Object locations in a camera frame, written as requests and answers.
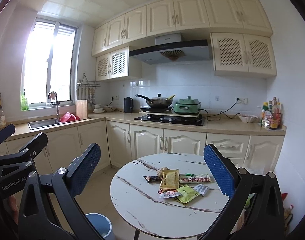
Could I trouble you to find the silver white small packet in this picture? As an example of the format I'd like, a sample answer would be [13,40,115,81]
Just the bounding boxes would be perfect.
[193,184,210,197]

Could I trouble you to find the yellow green packet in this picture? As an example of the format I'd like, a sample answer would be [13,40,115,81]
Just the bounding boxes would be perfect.
[175,185,200,204]

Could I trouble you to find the gold snack packet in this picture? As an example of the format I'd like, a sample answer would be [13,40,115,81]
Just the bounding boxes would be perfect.
[159,170,180,190]

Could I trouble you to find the red white small packet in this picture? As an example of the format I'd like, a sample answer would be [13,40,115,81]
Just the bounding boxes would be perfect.
[158,189,182,199]

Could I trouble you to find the dark brown wrapper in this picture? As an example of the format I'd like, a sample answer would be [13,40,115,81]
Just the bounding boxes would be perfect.
[143,176,162,183]

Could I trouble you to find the green white long wrapper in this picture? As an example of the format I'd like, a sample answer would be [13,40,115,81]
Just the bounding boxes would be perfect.
[179,174,212,184]

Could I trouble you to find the steel kitchen sink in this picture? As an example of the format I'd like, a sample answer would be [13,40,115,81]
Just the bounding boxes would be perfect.
[28,119,62,130]

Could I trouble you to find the blue plastic trash bin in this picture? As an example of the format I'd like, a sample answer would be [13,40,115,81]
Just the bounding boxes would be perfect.
[86,213,116,240]

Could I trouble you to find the kitchen window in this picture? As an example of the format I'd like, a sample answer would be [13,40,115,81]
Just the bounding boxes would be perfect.
[21,18,78,109]

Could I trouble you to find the person left hand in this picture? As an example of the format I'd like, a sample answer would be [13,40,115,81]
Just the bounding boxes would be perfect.
[8,195,19,224]

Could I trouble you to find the red bag on floor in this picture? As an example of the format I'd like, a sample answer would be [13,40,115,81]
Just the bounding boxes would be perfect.
[281,193,288,201]

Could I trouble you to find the green dish soap bottle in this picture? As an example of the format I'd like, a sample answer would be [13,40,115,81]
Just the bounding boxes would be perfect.
[21,93,29,111]

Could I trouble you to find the red plastic basin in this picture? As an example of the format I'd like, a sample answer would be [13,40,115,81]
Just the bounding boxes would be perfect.
[59,112,80,123]

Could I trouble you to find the chrome sink faucet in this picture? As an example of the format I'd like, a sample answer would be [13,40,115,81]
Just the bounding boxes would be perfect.
[47,91,60,122]

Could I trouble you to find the wooden cutting board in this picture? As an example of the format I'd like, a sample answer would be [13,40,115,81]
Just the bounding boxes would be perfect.
[75,100,88,120]

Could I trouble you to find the round white marble table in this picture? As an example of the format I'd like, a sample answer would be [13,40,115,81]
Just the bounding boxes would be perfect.
[110,153,229,239]

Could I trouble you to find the white bowl on counter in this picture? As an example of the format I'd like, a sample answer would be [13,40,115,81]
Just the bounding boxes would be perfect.
[238,114,258,124]

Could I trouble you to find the condiment bottles cluster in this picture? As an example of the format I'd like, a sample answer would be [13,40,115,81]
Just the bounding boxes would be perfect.
[260,96,283,130]

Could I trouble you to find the stacked white bowls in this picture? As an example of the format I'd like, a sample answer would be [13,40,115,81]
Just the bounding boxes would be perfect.
[93,103,105,113]

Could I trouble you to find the hanging utensil rack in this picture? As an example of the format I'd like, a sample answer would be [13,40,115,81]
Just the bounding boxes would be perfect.
[76,73,101,107]

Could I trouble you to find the cream lower cabinets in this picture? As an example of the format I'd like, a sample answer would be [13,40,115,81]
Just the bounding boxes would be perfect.
[35,117,285,174]

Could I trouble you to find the cream cabinets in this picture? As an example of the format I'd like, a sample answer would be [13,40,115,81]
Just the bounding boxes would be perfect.
[35,117,285,174]
[92,0,277,81]

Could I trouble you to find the black gas stove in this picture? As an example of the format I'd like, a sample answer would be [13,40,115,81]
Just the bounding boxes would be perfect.
[135,114,204,126]

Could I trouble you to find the black electric kettle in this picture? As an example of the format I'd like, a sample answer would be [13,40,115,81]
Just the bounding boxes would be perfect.
[123,97,134,113]

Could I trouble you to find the green electric cooker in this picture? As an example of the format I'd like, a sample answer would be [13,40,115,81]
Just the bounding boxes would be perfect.
[173,96,201,115]

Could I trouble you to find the black wok with lid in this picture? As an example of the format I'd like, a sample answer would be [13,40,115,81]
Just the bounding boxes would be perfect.
[135,94,175,108]

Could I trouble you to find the cream upper cabinets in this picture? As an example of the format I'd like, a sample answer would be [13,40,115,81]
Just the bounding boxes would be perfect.
[92,0,277,81]

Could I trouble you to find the black range hood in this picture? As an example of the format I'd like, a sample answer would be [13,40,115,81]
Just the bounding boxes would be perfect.
[129,34,210,65]

